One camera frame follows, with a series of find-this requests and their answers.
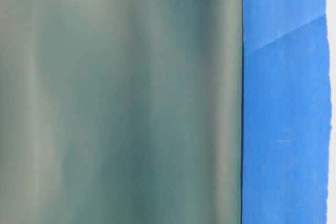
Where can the blue table cloth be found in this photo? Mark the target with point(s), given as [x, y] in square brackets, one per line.
[287, 111]

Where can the green curtain sheet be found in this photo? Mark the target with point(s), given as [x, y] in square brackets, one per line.
[121, 111]

